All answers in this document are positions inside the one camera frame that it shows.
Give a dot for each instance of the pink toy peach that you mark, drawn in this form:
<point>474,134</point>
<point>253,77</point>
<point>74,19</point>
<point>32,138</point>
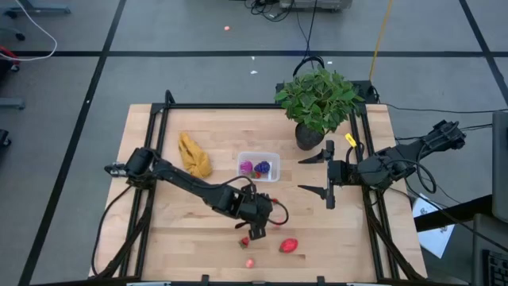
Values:
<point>249,263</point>

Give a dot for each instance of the black keyboard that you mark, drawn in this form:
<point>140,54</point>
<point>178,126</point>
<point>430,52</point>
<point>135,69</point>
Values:
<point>495,268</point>

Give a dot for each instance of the purple toy grape bunch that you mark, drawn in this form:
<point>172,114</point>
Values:
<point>262,167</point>

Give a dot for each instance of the purple striped toy ball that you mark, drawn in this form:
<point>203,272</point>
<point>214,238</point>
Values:
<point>246,167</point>

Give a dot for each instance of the clear plastic container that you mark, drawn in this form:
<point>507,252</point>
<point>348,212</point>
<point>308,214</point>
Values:
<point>274,176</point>

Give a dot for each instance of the green potted plant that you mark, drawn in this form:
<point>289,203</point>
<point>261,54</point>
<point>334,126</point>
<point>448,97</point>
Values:
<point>317,99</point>

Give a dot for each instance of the red floor object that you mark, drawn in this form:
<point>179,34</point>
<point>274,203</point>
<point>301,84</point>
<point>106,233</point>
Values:
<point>8,55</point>

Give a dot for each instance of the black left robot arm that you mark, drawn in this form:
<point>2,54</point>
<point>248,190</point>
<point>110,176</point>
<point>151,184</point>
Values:
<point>186,180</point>

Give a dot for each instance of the white printed paper sheet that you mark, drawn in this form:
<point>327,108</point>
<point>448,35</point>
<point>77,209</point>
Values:
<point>434,234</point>

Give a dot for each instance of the grey desk foot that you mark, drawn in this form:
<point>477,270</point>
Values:
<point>39,8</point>
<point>12,103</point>

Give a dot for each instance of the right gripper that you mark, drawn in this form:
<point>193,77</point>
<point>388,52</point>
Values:
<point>331,175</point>

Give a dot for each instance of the red toy dragon fruit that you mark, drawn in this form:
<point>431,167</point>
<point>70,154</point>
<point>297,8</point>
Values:
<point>288,245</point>

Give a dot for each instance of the yellow crumpled cloth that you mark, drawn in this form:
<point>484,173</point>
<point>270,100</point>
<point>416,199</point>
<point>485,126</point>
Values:
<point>194,159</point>

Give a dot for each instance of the black chair caster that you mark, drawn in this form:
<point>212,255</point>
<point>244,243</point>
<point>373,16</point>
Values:
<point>4,137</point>
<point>18,35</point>

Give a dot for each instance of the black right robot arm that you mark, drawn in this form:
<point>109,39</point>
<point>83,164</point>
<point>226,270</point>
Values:
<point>397,155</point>

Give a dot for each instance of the grey equipment box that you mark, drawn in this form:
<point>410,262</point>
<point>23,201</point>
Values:
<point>315,4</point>

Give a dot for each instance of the black aluminium table frame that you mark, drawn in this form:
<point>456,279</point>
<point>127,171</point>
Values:
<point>222,106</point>

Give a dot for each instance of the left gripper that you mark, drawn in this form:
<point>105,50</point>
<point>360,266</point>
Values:
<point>254,210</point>

